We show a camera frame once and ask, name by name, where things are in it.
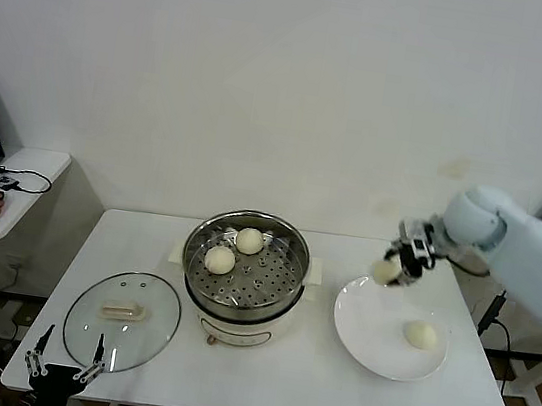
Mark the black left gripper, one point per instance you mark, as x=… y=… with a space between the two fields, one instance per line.
x=56 y=382

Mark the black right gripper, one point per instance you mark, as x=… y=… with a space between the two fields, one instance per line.
x=414 y=263

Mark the white steamed baozi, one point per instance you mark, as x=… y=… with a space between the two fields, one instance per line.
x=419 y=334
x=249 y=240
x=384 y=273
x=220 y=260

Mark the round glass pot lid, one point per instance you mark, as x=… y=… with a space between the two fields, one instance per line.
x=124 y=311

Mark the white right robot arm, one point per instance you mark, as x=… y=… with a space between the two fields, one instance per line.
x=535 y=260

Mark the perforated steel steamer basket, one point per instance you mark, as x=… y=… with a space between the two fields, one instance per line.
x=274 y=284

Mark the round white plate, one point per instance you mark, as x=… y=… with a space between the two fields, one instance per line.
x=369 y=328

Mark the white electric cooker base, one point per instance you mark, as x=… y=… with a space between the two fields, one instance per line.
x=243 y=330

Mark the white side desk with strip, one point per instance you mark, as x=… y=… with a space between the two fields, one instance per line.
x=522 y=393

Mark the small black usb hub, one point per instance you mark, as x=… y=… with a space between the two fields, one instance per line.
x=4 y=181

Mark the white side desk with mouse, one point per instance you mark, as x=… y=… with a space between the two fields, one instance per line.
x=39 y=165

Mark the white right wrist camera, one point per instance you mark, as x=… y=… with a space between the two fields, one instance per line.
x=417 y=239

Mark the white wall socket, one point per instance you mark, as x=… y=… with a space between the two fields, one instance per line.
x=16 y=262

